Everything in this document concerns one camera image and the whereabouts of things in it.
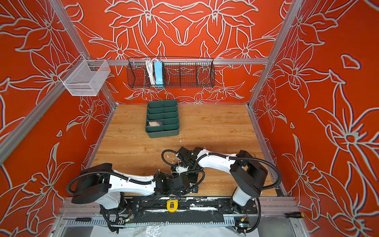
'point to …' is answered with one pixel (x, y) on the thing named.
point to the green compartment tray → (162, 119)
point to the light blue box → (158, 74)
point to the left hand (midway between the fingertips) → (184, 177)
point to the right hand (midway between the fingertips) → (187, 179)
